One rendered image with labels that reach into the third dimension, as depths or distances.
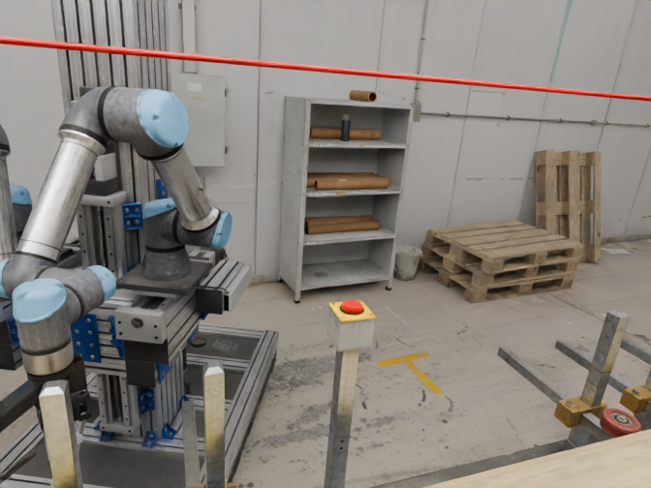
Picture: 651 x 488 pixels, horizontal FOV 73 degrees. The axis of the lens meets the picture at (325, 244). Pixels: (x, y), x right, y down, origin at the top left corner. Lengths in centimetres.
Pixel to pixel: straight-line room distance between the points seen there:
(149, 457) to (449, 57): 371
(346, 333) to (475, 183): 401
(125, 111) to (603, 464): 125
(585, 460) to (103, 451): 168
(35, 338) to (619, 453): 120
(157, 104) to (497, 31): 397
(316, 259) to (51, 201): 313
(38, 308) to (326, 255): 332
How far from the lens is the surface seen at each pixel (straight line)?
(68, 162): 106
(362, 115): 386
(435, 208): 451
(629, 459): 126
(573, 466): 117
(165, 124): 101
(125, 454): 208
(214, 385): 85
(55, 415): 88
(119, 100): 105
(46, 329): 87
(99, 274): 96
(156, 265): 141
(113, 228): 158
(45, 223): 103
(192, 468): 110
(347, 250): 408
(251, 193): 360
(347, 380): 92
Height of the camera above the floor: 161
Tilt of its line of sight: 19 degrees down
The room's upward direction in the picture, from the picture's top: 4 degrees clockwise
